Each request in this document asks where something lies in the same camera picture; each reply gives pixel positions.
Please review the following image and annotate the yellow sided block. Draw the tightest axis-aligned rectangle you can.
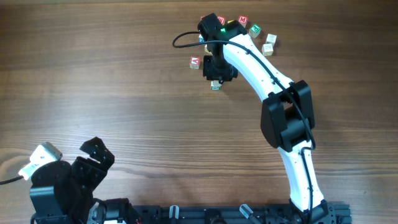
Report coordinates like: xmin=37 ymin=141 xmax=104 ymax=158
xmin=262 ymin=43 xmax=274 ymax=57
xmin=204 ymin=44 xmax=212 ymax=55

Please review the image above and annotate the red M block right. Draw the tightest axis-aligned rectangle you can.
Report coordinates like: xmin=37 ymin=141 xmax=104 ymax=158
xmin=238 ymin=15 xmax=248 ymax=27

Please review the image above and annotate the plain block far right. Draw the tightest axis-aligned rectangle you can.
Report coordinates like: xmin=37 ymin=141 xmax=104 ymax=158
xmin=266 ymin=34 xmax=277 ymax=46

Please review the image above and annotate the red A block lower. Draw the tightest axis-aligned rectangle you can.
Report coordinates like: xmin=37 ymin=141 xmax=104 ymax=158
xmin=189 ymin=56 xmax=201 ymax=70

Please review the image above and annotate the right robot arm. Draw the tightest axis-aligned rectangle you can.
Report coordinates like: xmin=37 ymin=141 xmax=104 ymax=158
xmin=198 ymin=14 xmax=325 ymax=223

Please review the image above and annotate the yellow sided block centre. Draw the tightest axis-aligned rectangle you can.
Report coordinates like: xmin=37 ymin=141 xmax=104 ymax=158
xmin=204 ymin=44 xmax=212 ymax=55

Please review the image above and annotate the right camera cable black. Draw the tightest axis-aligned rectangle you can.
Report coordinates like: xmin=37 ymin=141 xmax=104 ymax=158
xmin=172 ymin=30 xmax=317 ymax=218

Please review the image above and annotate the camera cable black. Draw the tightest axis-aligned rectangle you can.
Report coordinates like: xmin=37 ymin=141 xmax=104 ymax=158
xmin=172 ymin=30 xmax=317 ymax=218
xmin=0 ymin=175 xmax=24 ymax=185

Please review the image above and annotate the green letter block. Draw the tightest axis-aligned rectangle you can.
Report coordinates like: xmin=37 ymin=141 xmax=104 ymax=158
xmin=249 ymin=24 xmax=261 ymax=39

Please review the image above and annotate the yellow sided block right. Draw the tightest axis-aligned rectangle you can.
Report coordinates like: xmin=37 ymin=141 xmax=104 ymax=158
xmin=262 ymin=43 xmax=274 ymax=57

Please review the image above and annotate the left camera cable black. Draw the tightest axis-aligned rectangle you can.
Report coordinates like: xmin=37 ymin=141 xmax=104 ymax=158
xmin=0 ymin=175 xmax=24 ymax=185

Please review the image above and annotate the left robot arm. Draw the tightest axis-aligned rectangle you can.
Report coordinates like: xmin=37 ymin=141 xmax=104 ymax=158
xmin=30 ymin=137 xmax=141 ymax=223

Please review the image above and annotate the red M block tilted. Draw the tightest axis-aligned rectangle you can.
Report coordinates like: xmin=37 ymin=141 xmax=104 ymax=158
xmin=218 ymin=16 xmax=226 ymax=25

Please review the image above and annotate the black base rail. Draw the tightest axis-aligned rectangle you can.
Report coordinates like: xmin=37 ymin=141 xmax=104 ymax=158
xmin=93 ymin=203 xmax=354 ymax=224

